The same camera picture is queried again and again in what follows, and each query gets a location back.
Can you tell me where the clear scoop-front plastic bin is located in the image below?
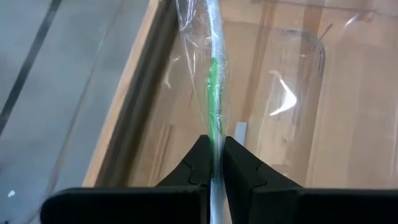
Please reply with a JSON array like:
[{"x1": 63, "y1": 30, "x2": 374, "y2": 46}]
[{"x1": 24, "y1": 0, "x2": 398, "y2": 190}]

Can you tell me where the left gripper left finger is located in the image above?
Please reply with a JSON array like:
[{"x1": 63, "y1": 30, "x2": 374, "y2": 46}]
[{"x1": 40, "y1": 135, "x2": 215, "y2": 224}]

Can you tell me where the green toothbrush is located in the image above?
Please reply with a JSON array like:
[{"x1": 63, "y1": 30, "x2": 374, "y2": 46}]
[{"x1": 174, "y1": 0, "x2": 233, "y2": 224}]

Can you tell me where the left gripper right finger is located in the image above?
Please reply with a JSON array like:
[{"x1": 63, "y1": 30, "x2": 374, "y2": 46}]
[{"x1": 222, "y1": 136, "x2": 398, "y2": 224}]

